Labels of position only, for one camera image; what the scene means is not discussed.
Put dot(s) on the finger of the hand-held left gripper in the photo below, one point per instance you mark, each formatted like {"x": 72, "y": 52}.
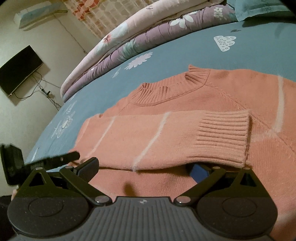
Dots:
{"x": 57, "y": 158}

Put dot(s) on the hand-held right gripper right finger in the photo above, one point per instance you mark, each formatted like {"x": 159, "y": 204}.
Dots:
{"x": 198, "y": 172}

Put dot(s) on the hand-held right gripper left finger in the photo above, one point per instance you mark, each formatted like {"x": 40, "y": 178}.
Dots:
{"x": 87, "y": 169}

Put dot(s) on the pink striped knit sweater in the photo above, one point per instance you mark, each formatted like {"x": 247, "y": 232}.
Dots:
{"x": 208, "y": 129}

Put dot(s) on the pink floral quilt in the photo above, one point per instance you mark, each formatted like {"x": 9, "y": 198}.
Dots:
{"x": 129, "y": 34}

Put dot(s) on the purple floral quilt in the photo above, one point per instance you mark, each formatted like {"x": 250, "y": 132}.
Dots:
{"x": 157, "y": 37}

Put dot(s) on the patterned beige red curtain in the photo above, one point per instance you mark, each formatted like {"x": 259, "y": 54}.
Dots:
{"x": 104, "y": 16}

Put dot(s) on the blue floral pillow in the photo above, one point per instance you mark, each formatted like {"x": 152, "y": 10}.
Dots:
{"x": 261, "y": 8}

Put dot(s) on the black wall television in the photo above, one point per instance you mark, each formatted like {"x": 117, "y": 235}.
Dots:
{"x": 20, "y": 69}

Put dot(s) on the white wall air conditioner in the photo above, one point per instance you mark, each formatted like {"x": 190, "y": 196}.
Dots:
{"x": 37, "y": 15}

